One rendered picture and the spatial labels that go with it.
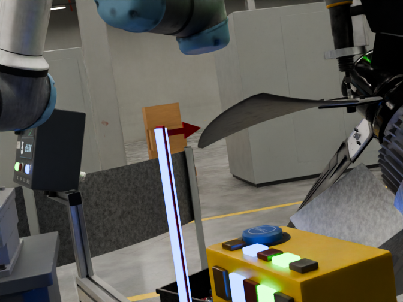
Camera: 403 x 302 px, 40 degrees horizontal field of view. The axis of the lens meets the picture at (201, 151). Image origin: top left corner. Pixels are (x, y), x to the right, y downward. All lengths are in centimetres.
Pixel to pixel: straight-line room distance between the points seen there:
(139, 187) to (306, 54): 487
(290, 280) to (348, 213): 47
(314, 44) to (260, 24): 76
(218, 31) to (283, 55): 655
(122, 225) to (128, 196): 15
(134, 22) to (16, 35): 39
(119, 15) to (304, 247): 33
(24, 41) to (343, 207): 60
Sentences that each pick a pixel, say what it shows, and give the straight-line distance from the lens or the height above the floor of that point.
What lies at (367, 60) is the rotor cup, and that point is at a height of 125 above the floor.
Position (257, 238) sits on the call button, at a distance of 55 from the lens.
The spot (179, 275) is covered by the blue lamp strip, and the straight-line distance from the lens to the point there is 81.
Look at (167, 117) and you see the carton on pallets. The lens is 907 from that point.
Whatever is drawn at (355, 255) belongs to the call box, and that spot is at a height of 107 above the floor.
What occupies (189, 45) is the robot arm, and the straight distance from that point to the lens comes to 78.
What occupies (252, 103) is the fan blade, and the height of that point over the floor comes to 121.
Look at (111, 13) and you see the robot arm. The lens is 67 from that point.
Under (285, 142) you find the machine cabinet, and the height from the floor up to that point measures 53.
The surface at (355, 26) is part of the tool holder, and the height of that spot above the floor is 130.
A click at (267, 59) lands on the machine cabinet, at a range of 724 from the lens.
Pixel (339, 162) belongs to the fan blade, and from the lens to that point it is 105.
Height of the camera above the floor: 122
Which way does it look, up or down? 5 degrees down
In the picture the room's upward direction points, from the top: 8 degrees counter-clockwise
